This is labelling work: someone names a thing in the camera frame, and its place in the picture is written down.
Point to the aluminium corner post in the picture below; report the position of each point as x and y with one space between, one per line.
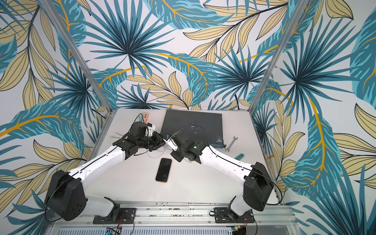
55 18
298 11

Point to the dark grey network switch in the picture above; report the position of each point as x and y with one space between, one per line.
206 127

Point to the teal handled tool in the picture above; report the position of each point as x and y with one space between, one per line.
239 157

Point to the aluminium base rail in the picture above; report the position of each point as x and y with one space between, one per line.
144 218

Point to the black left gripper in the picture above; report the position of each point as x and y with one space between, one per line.
158 139

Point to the aluminium left corner post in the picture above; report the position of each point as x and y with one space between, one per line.
55 18

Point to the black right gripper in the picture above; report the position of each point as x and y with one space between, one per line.
179 141

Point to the aluminium right corner post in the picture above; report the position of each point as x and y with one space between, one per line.
298 11

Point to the black smartphone pink case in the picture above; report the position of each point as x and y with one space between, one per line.
163 170

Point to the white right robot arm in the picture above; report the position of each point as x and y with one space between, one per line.
256 182

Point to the silver open-end wrench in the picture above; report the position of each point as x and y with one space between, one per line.
227 149

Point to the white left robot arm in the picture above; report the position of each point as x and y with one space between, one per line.
66 193

